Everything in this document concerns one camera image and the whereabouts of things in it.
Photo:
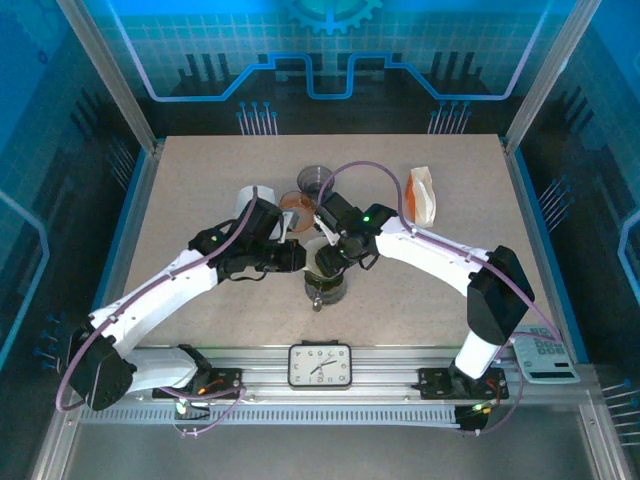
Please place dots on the grey transparent plastic dripper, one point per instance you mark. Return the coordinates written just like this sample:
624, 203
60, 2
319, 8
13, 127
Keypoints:
312, 177

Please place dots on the smoked glass dripper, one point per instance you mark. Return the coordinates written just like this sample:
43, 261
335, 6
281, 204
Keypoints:
325, 280

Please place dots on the aluminium frame post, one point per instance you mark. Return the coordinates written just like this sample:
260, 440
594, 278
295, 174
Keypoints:
550, 75
117, 85

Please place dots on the black rectangular analog clock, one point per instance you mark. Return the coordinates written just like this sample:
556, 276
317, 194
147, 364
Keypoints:
320, 365

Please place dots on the grey desk calculator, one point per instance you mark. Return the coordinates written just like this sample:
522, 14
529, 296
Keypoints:
550, 365

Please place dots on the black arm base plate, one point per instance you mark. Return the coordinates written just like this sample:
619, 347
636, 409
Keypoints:
225, 380
435, 382

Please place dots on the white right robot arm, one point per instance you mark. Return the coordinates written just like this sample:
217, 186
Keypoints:
430, 250

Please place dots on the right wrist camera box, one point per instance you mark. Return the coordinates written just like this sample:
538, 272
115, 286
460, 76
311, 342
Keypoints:
340, 210

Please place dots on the white paper coffee filter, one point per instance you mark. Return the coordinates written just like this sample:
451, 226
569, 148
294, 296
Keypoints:
312, 255
247, 197

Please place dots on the orange white filter package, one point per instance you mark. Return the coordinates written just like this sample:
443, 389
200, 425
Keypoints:
422, 200

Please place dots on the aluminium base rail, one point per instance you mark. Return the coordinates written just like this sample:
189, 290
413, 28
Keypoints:
390, 365

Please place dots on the blue table edge trim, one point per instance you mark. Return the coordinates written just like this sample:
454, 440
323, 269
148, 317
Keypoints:
548, 250
125, 220

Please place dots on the orange transparent pitcher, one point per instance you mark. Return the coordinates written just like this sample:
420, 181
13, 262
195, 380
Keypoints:
295, 202

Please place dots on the clear glass dripper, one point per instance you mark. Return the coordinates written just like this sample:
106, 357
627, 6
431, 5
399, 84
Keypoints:
238, 214

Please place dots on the smoked glass carafe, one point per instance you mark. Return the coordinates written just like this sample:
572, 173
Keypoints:
330, 295

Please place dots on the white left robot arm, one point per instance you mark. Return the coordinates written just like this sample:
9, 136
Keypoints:
165, 285

